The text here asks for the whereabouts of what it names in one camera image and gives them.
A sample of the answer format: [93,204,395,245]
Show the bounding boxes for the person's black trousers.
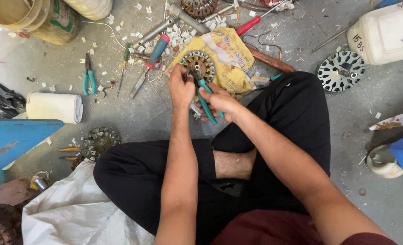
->
[93,71,331,245]

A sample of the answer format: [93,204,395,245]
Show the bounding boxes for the white string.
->
[81,21,127,49]

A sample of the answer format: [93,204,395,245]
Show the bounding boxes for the heap of copper wire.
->
[0,202,25,245]

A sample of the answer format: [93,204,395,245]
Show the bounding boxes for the person's bare leg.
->
[213,148,257,180]

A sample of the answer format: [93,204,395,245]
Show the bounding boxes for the blue wooden board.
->
[0,119,65,190]

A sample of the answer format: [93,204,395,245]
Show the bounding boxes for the silver capacitor with wires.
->
[30,170,51,191]

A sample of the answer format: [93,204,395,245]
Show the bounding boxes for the brown wooden plank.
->
[0,177,40,210]

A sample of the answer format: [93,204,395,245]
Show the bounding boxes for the pile of white paper scraps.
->
[120,14,202,65]

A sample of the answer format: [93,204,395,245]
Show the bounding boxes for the dark bare stator core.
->
[81,127,121,162]

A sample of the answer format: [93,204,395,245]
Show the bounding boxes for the person's right hand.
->
[196,83,245,123]

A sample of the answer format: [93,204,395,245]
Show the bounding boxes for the short metal rod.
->
[201,3,236,23]

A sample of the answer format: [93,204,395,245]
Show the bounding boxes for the steel slotted rotor disc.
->
[317,51,366,93]

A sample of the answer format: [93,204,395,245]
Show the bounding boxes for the brown wooden handle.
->
[245,46,296,74]

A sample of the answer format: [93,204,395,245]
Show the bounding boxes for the white tape roll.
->
[366,144,403,179]

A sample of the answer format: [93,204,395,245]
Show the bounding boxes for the yellow printed cloth bag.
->
[165,27,256,101]

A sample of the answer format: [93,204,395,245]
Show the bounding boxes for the white ribbed plastic container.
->
[63,0,114,21]

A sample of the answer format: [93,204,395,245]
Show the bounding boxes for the person's left hand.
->
[167,64,196,110]

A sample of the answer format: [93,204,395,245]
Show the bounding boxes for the person's maroon shirt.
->
[211,209,399,245]

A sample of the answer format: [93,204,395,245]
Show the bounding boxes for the black wire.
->
[241,32,283,59]

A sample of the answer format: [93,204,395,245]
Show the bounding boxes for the teal-handled pliers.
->
[189,69,225,125]
[82,52,97,97]

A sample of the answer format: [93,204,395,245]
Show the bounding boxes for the green-handled screwdriver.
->
[116,42,132,99]

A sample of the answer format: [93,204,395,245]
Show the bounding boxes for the white paper roll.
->
[26,91,84,125]

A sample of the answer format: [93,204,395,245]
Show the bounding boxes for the grey metal pipe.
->
[131,17,175,50]

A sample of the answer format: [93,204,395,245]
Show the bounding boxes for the brown copper-wound stator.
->
[181,0,218,20]

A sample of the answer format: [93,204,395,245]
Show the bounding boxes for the copper-wound fan motor stator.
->
[180,50,216,84]

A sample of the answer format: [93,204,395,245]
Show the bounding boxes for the white woven sack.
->
[21,159,155,245]

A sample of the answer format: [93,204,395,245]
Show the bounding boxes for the thin metal rod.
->
[312,25,352,53]

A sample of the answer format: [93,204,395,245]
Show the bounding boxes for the white stained board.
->
[368,108,403,131]

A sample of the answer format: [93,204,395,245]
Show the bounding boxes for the beige plastic bucket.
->
[0,0,54,33]

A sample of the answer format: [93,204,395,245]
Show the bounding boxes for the black plastic bag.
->
[0,81,27,119]

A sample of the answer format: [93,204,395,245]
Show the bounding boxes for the red-handled screwdriver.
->
[235,0,290,37]

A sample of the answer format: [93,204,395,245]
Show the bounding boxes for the grey metal hammer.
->
[169,4,211,36]

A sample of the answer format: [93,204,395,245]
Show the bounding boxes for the white plastic jerrycan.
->
[346,0,403,66]

